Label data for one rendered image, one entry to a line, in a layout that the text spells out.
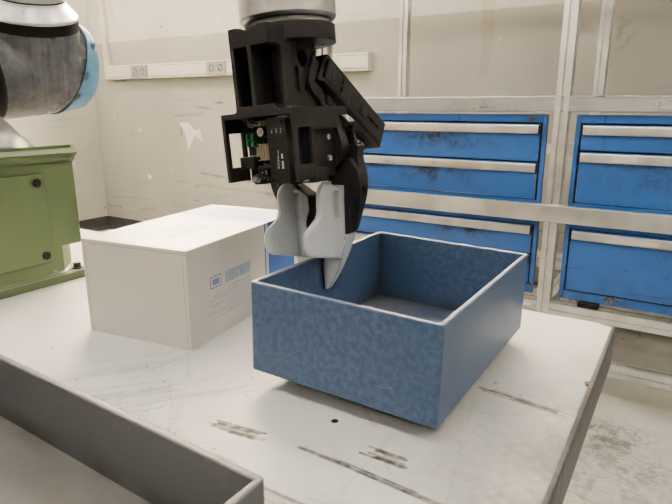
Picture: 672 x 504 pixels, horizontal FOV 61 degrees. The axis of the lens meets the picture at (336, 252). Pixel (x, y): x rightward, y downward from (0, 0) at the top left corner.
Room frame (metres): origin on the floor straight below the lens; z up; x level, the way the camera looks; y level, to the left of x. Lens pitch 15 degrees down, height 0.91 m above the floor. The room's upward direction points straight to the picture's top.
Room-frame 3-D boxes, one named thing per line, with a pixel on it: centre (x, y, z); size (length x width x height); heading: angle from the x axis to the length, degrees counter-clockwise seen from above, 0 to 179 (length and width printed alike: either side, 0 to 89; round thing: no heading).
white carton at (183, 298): (0.57, 0.14, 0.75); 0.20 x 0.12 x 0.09; 156
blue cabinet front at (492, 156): (1.92, -0.33, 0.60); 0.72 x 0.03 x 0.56; 58
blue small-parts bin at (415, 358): (0.44, -0.05, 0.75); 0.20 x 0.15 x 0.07; 148
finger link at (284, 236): (0.47, 0.04, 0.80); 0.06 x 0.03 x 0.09; 146
